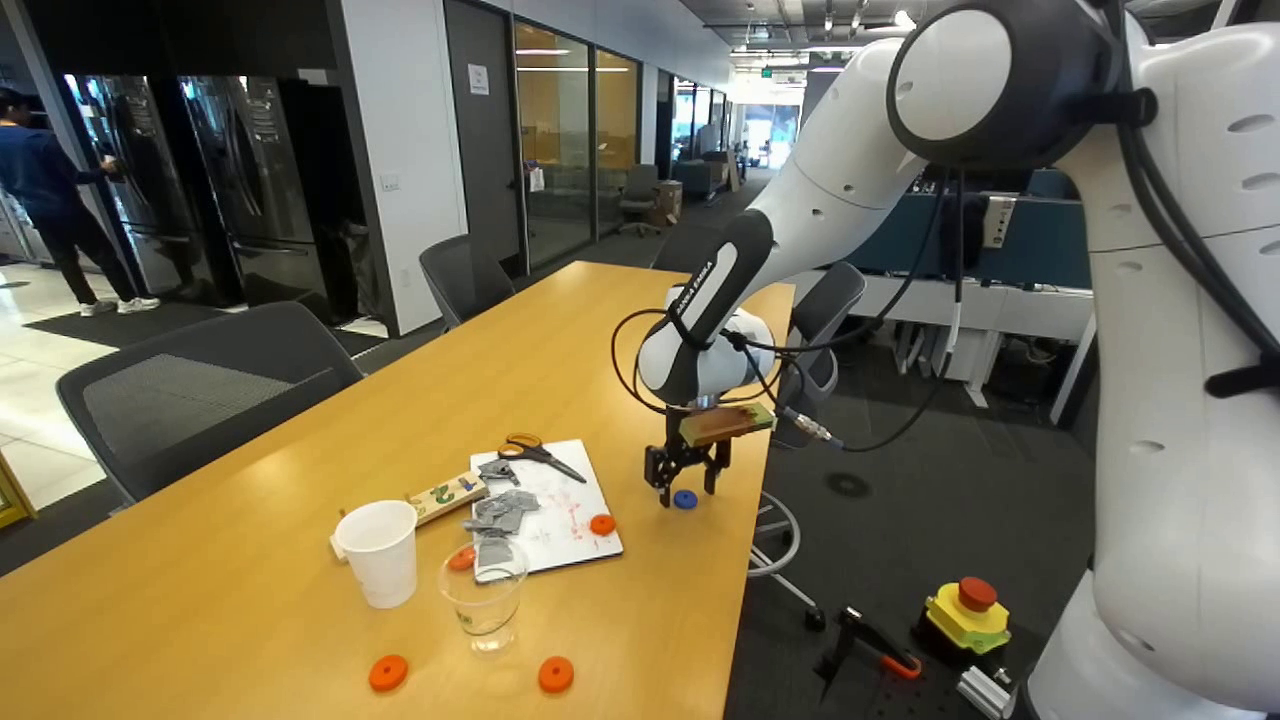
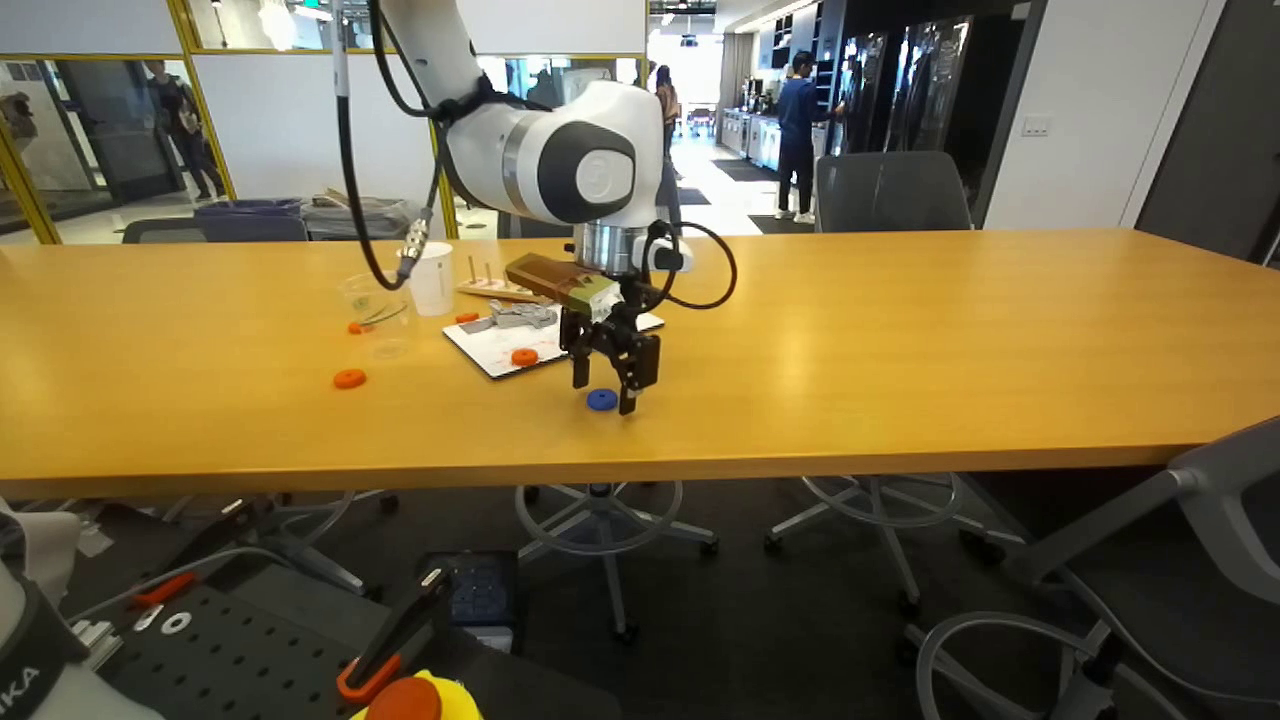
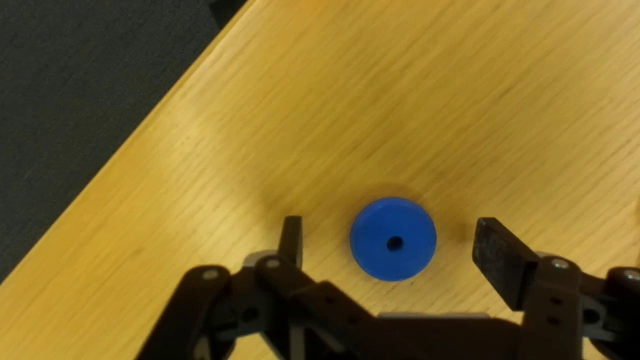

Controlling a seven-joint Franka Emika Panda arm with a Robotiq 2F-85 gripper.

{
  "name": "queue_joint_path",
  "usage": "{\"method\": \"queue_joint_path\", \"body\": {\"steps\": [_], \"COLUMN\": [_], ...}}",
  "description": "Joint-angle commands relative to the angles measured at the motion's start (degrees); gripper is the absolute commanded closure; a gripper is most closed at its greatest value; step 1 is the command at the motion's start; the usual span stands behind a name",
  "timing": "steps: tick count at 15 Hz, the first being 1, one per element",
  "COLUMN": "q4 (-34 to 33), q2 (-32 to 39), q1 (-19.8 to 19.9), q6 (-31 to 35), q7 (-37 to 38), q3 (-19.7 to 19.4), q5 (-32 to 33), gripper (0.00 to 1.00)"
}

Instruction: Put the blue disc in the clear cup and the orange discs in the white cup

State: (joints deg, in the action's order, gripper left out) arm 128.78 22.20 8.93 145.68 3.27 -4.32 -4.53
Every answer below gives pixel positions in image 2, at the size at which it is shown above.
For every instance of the yellow red emergency stop button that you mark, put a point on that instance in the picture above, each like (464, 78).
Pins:
(421, 698)

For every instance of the grey mesh office chair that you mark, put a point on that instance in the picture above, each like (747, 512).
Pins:
(887, 195)

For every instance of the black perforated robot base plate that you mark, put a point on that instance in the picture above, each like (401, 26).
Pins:
(260, 648)

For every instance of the wooden peg rack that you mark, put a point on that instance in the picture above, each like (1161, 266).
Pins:
(487, 286)

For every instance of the dark mesh office chair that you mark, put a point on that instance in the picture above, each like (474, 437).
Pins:
(597, 523)

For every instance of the clear plastic cup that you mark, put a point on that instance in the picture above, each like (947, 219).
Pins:
(374, 306)

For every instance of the black orange clamp tool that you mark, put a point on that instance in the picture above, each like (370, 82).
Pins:
(385, 655)

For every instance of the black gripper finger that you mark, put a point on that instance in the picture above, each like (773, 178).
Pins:
(582, 371)
(631, 390)

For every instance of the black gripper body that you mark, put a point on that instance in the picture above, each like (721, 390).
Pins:
(617, 337)

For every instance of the grey chair front right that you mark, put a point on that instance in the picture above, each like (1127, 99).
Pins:
(1178, 570)

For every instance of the person in blue shirt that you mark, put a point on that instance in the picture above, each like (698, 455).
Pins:
(797, 112)

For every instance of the blue disc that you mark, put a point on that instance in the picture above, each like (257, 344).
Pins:
(601, 403)

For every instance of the white paper cup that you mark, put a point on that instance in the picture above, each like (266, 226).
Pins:
(430, 283)

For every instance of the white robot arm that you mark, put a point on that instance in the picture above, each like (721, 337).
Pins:
(589, 167)

